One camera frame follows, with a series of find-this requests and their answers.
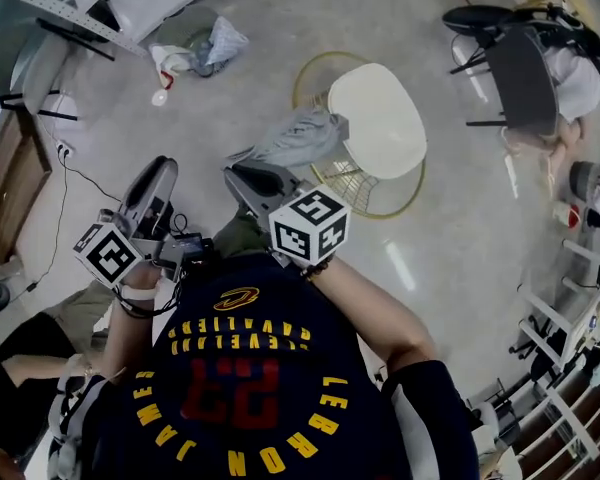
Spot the grey clothing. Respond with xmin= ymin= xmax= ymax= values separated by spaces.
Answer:
xmin=227 ymin=106 xmax=351 ymax=169

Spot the white plastic bag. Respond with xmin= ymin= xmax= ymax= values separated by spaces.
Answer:
xmin=205 ymin=15 xmax=251 ymax=68

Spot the light grey chair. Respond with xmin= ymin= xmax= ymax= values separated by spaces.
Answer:
xmin=0 ymin=19 xmax=80 ymax=122

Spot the black round stool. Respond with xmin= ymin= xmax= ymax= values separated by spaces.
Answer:
xmin=442 ymin=4 xmax=515 ymax=75

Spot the perforated metal rail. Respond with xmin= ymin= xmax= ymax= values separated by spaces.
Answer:
xmin=0 ymin=0 xmax=152 ymax=60

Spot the white metal rack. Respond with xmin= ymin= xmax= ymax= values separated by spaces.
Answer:
xmin=515 ymin=237 xmax=600 ymax=465

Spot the red and white cup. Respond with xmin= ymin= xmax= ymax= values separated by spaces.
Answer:
xmin=551 ymin=200 xmax=581 ymax=230

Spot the dark grey chair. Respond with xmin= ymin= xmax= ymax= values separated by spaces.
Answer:
xmin=467 ymin=21 xmax=562 ymax=138

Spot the black power cable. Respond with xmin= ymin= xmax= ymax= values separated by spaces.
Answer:
xmin=27 ymin=150 xmax=124 ymax=294

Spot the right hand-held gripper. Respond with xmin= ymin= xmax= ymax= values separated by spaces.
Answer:
xmin=223 ymin=162 xmax=352 ymax=270

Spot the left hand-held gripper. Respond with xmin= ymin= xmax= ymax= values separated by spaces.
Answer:
xmin=72 ymin=155 xmax=180 ymax=290

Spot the green bag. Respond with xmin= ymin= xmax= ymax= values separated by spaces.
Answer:
xmin=154 ymin=5 xmax=222 ymax=78

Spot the white wrist strap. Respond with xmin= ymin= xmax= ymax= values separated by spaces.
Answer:
xmin=117 ymin=285 xmax=159 ymax=302

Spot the grey round container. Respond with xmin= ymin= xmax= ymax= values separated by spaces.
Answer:
xmin=568 ymin=160 xmax=600 ymax=203

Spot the person's left forearm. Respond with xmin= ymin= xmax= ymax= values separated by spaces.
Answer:
xmin=99 ymin=265 xmax=164 ymax=384

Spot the brown beaded bracelet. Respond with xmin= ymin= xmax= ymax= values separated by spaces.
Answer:
xmin=299 ymin=256 xmax=336 ymax=282

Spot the brown wooden door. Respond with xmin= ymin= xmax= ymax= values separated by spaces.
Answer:
xmin=0 ymin=111 xmax=54 ymax=265

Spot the person's right forearm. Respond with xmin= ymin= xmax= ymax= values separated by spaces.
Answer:
xmin=304 ymin=255 xmax=444 ymax=377

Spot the person's navy jersey torso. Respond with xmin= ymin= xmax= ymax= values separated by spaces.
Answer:
xmin=47 ymin=250 xmax=481 ymax=480

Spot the white chair with gold frame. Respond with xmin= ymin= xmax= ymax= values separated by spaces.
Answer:
xmin=292 ymin=51 xmax=429 ymax=220

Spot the black box with cables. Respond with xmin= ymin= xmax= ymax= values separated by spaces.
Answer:
xmin=157 ymin=231 xmax=215 ymax=270

